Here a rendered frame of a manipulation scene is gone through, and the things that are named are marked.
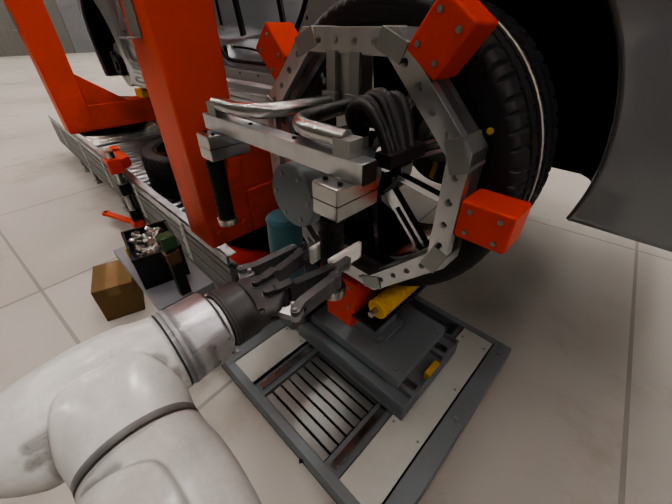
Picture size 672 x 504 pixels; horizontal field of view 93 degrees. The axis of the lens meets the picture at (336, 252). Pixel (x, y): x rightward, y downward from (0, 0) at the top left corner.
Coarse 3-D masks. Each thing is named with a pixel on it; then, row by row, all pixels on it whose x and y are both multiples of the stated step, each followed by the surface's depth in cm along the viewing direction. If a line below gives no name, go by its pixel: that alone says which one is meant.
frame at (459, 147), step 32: (320, 32) 58; (352, 32) 54; (384, 32) 50; (288, 64) 67; (320, 64) 69; (416, 64) 49; (288, 96) 74; (416, 96) 51; (448, 96) 51; (288, 128) 83; (448, 128) 49; (288, 160) 89; (448, 160) 51; (480, 160) 52; (448, 192) 54; (448, 224) 56; (416, 256) 66; (448, 256) 60
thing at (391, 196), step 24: (408, 96) 63; (408, 168) 74; (384, 192) 77; (432, 192) 68; (360, 216) 99; (384, 216) 102; (408, 216) 75; (360, 240) 92; (384, 240) 92; (408, 240) 89
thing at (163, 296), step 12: (120, 252) 115; (132, 264) 109; (192, 264) 109; (132, 276) 106; (192, 276) 104; (204, 276) 104; (144, 288) 99; (156, 288) 99; (168, 288) 99; (192, 288) 99; (204, 288) 100; (156, 300) 95; (168, 300) 95; (180, 300) 96
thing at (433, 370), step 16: (304, 320) 127; (304, 336) 127; (320, 336) 122; (448, 336) 120; (320, 352) 122; (336, 352) 113; (432, 352) 115; (448, 352) 113; (352, 368) 109; (368, 368) 111; (416, 368) 111; (432, 368) 107; (368, 384) 106; (384, 384) 106; (400, 384) 103; (416, 384) 102; (384, 400) 103; (400, 400) 101; (416, 400) 106; (400, 416) 101
